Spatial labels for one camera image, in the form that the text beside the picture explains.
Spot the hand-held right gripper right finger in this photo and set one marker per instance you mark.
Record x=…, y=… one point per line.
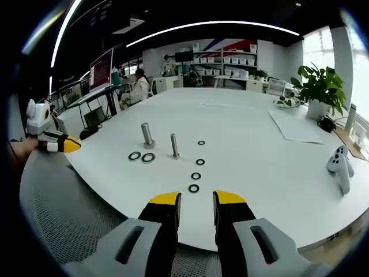
x=239, y=231

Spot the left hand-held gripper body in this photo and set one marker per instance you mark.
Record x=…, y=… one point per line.
x=36, y=118

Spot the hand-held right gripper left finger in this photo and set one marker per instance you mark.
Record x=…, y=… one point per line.
x=150, y=231

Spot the large black washer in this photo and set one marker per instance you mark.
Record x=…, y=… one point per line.
x=134, y=156
x=148, y=157

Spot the thick threaded stud bolt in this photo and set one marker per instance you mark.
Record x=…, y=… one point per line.
x=147, y=135

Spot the thin threaded stud bolt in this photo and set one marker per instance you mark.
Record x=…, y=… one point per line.
x=174, y=145

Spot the person's left hand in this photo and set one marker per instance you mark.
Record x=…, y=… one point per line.
x=26, y=146

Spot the black office chair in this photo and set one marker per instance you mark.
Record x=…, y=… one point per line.
x=92, y=119

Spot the grey standing desk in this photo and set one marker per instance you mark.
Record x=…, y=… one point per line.
x=95, y=96

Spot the large computer monitor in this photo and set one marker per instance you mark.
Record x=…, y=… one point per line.
x=101, y=69

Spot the white game controller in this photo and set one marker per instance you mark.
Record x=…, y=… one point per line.
x=344, y=154
x=340, y=173

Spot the large white paper sheet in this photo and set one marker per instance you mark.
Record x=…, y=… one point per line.
x=294, y=127

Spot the wooden board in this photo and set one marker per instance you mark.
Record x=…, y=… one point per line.
x=350, y=142

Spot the white side table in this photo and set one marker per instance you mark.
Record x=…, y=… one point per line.
x=230, y=80

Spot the white upright device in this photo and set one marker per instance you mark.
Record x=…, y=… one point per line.
x=350, y=116

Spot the large plant in white pot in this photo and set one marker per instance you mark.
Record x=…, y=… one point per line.
x=320, y=86

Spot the shelf with white bins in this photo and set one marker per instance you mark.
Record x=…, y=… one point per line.
x=225, y=63

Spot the black wall screen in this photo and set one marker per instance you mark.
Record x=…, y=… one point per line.
x=184, y=55

